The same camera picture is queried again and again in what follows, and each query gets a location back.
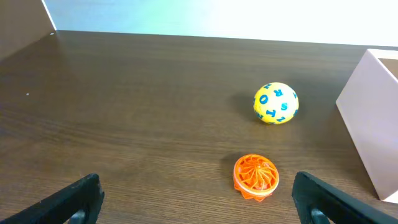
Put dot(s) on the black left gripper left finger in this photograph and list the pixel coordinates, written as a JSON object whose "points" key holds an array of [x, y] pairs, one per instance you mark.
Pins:
{"points": [[79, 202]]}

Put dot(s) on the yellow ball with blue letters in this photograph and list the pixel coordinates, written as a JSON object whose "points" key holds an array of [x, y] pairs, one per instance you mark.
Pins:
{"points": [[275, 103]]}

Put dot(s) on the white open cardboard box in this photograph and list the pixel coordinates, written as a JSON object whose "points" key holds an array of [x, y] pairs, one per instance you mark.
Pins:
{"points": [[368, 106]]}

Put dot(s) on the orange round lattice toy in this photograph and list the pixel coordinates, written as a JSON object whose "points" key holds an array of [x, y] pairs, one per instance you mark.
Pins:
{"points": [[255, 176]]}

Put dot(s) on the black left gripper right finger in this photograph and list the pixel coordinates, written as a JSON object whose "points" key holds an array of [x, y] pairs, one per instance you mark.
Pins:
{"points": [[319, 202]]}

